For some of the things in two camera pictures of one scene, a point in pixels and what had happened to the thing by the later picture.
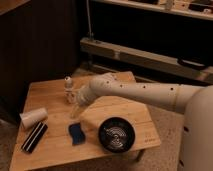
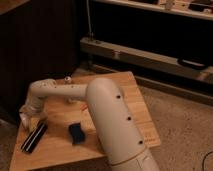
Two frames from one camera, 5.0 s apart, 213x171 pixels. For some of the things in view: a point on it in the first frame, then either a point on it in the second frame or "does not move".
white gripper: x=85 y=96 → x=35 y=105
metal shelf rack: x=161 y=41 does not move
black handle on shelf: x=194 y=64 does not move
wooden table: x=48 y=135 does not move
